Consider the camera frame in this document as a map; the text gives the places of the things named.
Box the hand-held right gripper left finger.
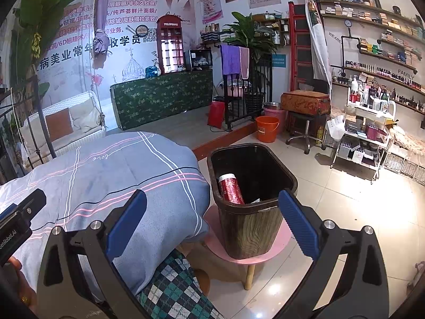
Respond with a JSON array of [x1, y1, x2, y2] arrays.
[[38, 189, 150, 319]]

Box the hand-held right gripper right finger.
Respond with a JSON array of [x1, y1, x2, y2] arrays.
[[278, 189, 389, 319]]

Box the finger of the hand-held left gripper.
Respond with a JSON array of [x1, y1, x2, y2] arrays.
[[20, 189, 47, 221]]

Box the wood grain trash bin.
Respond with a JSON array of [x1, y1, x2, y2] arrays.
[[206, 143, 298, 260]]

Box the red cylindrical canister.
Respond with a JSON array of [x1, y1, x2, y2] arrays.
[[217, 173, 245, 205]]

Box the person's left hand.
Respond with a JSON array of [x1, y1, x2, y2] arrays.
[[7, 257, 38, 309]]

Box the wooden stool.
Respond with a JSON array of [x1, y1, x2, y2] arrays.
[[176, 242, 211, 296]]

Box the brown cushion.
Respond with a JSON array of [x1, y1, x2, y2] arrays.
[[45, 108, 74, 142]]

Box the plaid pants leg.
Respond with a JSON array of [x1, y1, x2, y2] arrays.
[[136, 249, 223, 319]]

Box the pink round stool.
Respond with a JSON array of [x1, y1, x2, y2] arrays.
[[202, 206, 293, 291]]

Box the white wicker swing sofa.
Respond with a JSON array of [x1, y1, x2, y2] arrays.
[[18, 90, 107, 165]]

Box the chrome base stool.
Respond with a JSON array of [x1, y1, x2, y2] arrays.
[[286, 111, 328, 155]]

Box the orange bucket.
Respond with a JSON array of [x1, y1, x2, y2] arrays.
[[255, 116, 280, 143]]

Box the white paper bag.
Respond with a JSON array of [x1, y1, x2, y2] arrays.
[[326, 116, 346, 140]]

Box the white cushion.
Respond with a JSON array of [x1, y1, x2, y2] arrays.
[[70, 98, 102, 130]]

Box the white trolley cart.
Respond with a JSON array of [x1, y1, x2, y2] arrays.
[[332, 100, 397, 182]]

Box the pink basin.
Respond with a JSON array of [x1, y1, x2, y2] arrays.
[[263, 102, 287, 133]]

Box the wicker baskets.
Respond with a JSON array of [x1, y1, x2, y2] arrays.
[[382, 153, 425, 187]]

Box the brown ornate case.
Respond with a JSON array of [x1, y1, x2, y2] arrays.
[[280, 90, 332, 116]]

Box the green floral covered counter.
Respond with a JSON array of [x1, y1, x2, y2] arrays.
[[110, 69, 214, 131]]

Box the cream fluffy fabric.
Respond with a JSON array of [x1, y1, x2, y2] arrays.
[[390, 124, 425, 160]]

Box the red bag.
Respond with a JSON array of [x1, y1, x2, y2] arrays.
[[207, 100, 226, 129]]

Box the black metal railing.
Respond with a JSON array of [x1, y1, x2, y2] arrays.
[[224, 53, 273, 131]]

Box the pink towel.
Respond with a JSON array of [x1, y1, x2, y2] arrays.
[[239, 47, 250, 80]]

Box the red ladder shelf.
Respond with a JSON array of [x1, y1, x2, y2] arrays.
[[288, 2, 314, 92]]

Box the purple towel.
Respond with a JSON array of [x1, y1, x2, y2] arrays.
[[220, 44, 241, 75]]

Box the black display box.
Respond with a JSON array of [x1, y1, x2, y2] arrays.
[[189, 49, 213, 71]]

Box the red telephone booth cabinet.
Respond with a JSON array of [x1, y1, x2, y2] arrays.
[[156, 15, 184, 74]]

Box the white hanging banner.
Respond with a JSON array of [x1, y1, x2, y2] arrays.
[[304, 0, 333, 90]]

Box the banana plant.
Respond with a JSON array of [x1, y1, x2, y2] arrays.
[[10, 0, 94, 83]]

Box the potted green plant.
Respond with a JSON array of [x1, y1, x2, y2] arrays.
[[222, 11, 278, 74]]

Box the purple hanging fabric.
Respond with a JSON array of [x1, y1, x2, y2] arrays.
[[93, 0, 112, 69]]

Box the black metal bed frame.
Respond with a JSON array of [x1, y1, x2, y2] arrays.
[[0, 73, 57, 183]]

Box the wall shelves with products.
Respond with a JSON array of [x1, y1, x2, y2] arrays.
[[314, 0, 425, 120]]

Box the black wall shelf with bottles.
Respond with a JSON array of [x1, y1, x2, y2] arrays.
[[200, 23, 221, 45]]

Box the pipe wall gauge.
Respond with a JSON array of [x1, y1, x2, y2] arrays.
[[342, 18, 369, 54]]

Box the large wall banner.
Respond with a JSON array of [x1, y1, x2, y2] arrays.
[[36, 0, 195, 100]]

